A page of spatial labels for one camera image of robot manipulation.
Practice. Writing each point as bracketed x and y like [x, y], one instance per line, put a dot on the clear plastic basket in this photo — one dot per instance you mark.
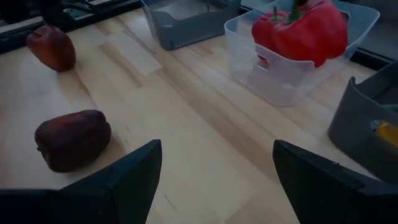
[280, 84]

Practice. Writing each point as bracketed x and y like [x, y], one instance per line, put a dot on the yellow bell pepper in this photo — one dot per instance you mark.
[388, 133]

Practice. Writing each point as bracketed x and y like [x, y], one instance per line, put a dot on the red bell pepper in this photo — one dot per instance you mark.
[264, 28]
[311, 37]

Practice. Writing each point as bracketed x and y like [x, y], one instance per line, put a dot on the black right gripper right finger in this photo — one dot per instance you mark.
[326, 193]

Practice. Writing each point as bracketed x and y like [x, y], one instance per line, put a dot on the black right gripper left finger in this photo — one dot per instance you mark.
[93, 199]

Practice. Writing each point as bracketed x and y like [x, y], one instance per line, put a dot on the grey cutting board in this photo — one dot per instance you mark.
[192, 34]

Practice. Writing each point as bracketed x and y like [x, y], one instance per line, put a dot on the dark red apple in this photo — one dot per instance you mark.
[73, 140]
[53, 48]

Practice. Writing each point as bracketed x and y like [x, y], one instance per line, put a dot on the dark grey plastic basket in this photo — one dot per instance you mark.
[351, 124]

